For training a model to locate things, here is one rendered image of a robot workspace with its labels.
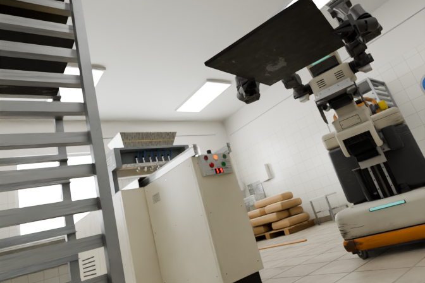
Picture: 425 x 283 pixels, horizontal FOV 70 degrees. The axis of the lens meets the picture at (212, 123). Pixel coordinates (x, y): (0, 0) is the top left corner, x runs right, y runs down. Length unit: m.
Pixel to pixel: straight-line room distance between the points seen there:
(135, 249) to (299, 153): 4.65
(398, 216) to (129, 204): 1.74
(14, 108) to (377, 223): 1.80
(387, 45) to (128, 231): 4.78
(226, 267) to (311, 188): 4.64
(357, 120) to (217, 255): 1.18
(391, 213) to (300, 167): 4.56
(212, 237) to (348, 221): 0.81
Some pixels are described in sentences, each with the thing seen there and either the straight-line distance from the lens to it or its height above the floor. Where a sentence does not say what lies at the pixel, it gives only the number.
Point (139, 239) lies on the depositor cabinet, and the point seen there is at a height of 0.47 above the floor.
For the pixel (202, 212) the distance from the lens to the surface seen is 1.86.
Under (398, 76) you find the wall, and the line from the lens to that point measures 5.58.
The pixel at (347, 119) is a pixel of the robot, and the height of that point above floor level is 0.79.
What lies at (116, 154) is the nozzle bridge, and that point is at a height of 1.12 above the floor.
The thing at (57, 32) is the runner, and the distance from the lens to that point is 1.05.
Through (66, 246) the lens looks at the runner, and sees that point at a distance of 0.80.
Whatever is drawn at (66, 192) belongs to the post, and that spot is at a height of 0.65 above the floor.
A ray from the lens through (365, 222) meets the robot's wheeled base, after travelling 2.01.
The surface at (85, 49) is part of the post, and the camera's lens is 0.99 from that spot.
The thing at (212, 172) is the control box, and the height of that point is 0.72.
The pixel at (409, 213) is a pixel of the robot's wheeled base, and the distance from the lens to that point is 1.98.
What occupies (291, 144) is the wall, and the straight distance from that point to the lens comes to 6.51.
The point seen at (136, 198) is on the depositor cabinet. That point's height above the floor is 0.76.
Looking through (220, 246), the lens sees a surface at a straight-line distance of 1.87.
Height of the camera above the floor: 0.37
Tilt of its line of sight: 19 degrees up
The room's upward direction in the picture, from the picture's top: 16 degrees counter-clockwise
